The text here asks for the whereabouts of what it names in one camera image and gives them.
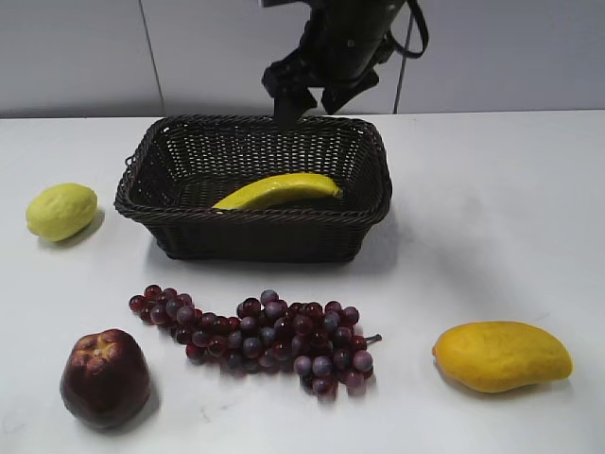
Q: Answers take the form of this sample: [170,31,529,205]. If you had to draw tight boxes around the yellow plastic banana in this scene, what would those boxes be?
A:
[213,172,342,210]

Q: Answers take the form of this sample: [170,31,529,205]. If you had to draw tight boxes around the black cable loop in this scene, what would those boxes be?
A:
[380,0,431,65]

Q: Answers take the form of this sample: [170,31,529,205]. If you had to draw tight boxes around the dark woven wicker basket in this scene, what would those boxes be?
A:
[114,115,392,263]

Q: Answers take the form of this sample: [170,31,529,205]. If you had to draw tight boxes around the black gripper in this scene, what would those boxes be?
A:
[262,0,405,125]

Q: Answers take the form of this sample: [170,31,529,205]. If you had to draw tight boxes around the yellow-orange mango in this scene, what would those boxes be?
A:
[432,321,574,393]

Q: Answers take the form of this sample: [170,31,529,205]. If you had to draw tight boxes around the bunch of purple grapes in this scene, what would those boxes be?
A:
[129,285,382,398]

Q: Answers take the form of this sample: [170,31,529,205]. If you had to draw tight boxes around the yellow-green lemon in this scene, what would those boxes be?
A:
[26,183,98,242]

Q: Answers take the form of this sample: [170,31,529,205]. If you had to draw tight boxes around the dark red apple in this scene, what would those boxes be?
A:
[60,328,150,429]

